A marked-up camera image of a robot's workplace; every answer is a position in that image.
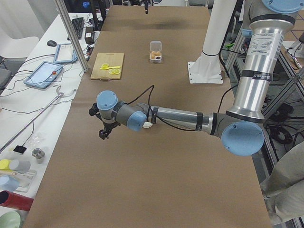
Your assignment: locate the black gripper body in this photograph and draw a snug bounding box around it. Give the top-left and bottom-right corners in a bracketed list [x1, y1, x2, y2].
[143, 0, 149, 14]
[100, 116, 120, 133]

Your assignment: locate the clear plastic egg box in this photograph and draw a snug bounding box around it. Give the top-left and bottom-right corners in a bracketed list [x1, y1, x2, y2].
[149, 41, 162, 63]

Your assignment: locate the black power adapter box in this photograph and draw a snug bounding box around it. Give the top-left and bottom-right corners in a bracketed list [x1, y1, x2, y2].
[85, 27, 95, 44]

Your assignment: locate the white ceramic bowl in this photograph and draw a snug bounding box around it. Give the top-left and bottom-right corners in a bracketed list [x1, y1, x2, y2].
[142, 122, 153, 129]

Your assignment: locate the lemon slice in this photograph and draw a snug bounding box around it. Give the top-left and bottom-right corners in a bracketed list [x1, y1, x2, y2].
[100, 63, 109, 69]
[108, 68, 121, 75]

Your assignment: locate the yellow plastic knife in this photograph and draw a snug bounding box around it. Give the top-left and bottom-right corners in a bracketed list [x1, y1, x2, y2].
[100, 66, 121, 70]

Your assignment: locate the metal rod tool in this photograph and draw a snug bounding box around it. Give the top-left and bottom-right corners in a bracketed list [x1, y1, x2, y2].
[0, 85, 77, 152]

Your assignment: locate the wooden cutting board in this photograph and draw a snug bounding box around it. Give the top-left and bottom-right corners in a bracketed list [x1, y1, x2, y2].
[90, 52, 124, 80]

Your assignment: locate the small metal cup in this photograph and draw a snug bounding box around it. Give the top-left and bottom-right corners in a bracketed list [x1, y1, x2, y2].
[31, 148, 45, 164]

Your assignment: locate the black keyboard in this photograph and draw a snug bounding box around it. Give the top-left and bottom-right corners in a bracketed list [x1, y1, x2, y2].
[71, 17, 84, 39]

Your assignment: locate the blue teach pendant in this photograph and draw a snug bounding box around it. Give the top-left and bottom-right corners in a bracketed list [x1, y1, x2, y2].
[24, 61, 63, 89]
[53, 43, 77, 64]

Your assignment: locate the small black square pad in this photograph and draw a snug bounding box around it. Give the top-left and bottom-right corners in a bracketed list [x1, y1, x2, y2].
[13, 145, 27, 154]

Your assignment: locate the grey cup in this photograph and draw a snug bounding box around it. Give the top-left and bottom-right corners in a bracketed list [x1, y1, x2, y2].
[9, 159, 31, 173]

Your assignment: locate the black computer mouse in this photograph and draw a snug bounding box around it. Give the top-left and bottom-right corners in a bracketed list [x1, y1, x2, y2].
[47, 40, 57, 47]

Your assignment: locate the yellow cup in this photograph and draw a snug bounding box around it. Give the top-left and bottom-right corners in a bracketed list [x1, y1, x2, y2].
[0, 159, 11, 170]

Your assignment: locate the light blue cup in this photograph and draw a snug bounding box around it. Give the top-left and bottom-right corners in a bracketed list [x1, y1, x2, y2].
[0, 175, 19, 191]

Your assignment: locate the red cylinder bottle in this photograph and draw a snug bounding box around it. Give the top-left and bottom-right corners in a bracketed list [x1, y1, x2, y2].
[0, 190, 34, 211]

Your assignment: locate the green bowl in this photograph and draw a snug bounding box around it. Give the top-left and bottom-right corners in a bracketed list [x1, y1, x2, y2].
[0, 211, 21, 228]

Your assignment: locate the person in beige trousers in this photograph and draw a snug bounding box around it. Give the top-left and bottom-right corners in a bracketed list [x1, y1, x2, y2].
[260, 142, 304, 225]

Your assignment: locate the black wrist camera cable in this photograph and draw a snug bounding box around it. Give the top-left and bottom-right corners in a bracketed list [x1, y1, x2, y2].
[125, 84, 198, 131]

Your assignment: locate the aluminium frame post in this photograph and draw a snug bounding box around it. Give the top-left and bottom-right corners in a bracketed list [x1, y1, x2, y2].
[54, 0, 88, 73]

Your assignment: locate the white camera pillar base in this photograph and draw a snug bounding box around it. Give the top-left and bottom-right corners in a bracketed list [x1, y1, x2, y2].
[188, 0, 237, 84]

